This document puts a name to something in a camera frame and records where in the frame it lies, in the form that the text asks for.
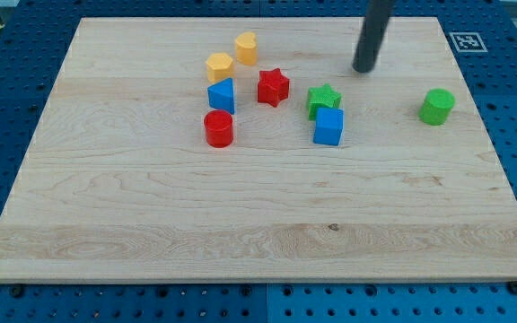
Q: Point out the green cylinder block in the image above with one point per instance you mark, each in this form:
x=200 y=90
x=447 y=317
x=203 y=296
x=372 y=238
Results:
x=436 y=107

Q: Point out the green star block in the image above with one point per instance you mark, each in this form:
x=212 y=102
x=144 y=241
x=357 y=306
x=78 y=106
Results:
x=324 y=96

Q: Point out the light wooden board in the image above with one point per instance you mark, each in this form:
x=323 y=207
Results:
x=119 y=186

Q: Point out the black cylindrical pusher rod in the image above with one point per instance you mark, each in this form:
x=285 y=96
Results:
x=371 y=36

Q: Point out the black bolt right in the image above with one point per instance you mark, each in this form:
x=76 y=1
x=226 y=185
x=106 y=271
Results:
x=512 y=287

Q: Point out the red cylinder block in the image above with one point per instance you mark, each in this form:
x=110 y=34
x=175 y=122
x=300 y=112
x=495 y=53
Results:
x=218 y=128

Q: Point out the blue triangle block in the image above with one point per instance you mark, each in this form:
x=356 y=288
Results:
x=221 y=95

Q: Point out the yellow heart block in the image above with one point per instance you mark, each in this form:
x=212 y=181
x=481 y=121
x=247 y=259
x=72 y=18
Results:
x=246 y=48

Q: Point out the yellow hexagon block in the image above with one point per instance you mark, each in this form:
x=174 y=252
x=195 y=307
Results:
x=219 y=66

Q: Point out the black bolt left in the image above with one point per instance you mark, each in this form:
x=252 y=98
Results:
x=16 y=291

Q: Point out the white fiducial marker tag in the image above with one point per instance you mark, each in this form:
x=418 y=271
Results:
x=468 y=42

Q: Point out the blue cube block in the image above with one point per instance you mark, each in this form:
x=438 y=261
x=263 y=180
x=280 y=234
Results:
x=328 y=126

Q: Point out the black bolt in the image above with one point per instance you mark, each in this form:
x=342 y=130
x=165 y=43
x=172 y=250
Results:
x=512 y=287
x=16 y=291

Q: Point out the red star block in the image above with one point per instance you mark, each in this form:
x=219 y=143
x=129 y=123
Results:
x=273 y=87

